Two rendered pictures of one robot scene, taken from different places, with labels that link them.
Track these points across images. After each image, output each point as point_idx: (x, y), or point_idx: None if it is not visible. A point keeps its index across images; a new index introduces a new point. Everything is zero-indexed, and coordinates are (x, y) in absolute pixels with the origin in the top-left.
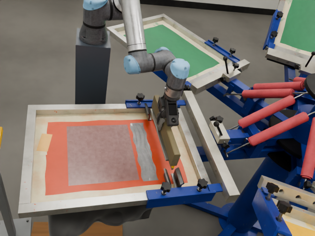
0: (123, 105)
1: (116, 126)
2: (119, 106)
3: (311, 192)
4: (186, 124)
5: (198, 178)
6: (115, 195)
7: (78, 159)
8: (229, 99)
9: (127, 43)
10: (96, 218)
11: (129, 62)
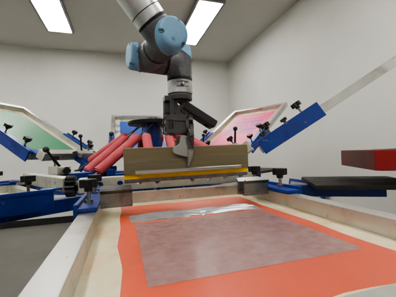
0: (84, 214)
1: (141, 230)
2: (88, 216)
3: None
4: (143, 190)
5: (230, 192)
6: (322, 202)
7: (274, 250)
8: (78, 197)
9: (147, 0)
10: None
11: (182, 22)
